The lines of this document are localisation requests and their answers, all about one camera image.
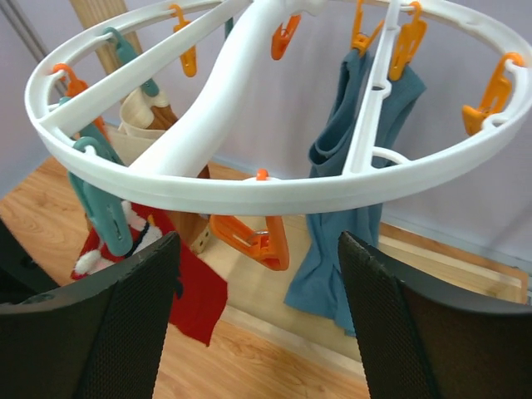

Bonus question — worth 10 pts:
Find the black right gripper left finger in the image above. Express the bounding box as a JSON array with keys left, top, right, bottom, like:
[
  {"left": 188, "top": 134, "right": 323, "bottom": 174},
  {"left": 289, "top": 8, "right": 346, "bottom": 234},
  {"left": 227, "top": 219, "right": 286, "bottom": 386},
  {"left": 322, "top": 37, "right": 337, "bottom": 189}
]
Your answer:
[{"left": 0, "top": 231, "right": 182, "bottom": 399}]

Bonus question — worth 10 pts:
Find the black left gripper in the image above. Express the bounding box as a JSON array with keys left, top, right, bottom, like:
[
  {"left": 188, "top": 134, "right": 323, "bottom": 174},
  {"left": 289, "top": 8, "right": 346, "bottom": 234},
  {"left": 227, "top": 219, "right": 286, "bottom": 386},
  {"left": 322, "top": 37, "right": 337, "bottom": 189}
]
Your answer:
[{"left": 0, "top": 221, "right": 59, "bottom": 303}]

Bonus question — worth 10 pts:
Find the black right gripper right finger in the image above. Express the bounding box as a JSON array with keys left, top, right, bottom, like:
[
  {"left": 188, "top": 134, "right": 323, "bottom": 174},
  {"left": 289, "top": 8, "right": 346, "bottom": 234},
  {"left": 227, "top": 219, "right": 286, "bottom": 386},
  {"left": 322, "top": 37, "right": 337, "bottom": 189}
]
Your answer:
[{"left": 338, "top": 232, "right": 531, "bottom": 398}]

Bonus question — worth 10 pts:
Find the teal clip gripped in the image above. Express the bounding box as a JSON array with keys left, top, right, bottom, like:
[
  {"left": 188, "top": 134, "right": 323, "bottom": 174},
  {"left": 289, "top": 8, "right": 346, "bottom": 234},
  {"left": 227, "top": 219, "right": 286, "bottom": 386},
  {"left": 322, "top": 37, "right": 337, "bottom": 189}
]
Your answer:
[{"left": 68, "top": 136, "right": 133, "bottom": 256}]

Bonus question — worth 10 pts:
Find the orange clip front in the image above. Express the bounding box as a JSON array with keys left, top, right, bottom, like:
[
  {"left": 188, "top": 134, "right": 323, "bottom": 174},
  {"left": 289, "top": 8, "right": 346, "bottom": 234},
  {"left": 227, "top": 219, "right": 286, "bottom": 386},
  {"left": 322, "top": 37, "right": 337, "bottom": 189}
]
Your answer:
[{"left": 209, "top": 168, "right": 291, "bottom": 272}]

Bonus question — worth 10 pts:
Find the orange clip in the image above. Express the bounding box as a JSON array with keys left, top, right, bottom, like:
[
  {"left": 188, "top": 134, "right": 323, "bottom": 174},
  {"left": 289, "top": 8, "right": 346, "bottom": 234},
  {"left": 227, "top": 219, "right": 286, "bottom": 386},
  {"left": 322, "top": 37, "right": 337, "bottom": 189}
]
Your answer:
[
  {"left": 461, "top": 52, "right": 525, "bottom": 136},
  {"left": 209, "top": 168, "right": 291, "bottom": 272},
  {"left": 52, "top": 62, "right": 110, "bottom": 140}
]

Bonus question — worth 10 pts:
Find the white round clip hanger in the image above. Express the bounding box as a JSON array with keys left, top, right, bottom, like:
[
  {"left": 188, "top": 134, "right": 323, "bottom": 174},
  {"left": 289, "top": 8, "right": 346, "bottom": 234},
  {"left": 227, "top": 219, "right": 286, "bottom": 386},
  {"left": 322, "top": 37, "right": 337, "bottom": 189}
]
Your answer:
[{"left": 24, "top": 1, "right": 531, "bottom": 215}]

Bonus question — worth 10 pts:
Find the teal clip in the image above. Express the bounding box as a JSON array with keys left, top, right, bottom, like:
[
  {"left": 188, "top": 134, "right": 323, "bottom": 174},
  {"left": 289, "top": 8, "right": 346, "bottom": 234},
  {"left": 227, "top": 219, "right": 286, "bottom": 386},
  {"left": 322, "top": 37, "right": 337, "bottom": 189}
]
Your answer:
[{"left": 103, "top": 27, "right": 160, "bottom": 97}]

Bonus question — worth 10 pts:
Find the orange clip right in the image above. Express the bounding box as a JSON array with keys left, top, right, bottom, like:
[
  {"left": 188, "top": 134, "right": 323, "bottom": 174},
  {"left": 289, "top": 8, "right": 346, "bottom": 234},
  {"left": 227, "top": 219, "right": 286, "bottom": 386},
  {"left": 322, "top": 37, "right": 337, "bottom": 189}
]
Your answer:
[{"left": 461, "top": 52, "right": 525, "bottom": 136}]

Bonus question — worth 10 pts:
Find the teal blue hanging sock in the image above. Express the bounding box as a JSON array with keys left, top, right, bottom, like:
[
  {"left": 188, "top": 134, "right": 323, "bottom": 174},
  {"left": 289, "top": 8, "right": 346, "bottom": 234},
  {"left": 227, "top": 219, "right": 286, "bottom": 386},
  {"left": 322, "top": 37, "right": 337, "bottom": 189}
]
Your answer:
[{"left": 283, "top": 47, "right": 428, "bottom": 337}]

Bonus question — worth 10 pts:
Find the brown cream hanging sock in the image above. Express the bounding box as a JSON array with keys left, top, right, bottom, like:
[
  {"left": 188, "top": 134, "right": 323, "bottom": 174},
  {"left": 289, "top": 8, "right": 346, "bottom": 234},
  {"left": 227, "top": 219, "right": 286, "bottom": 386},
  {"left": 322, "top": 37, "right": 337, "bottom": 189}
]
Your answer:
[{"left": 109, "top": 88, "right": 178, "bottom": 165}]

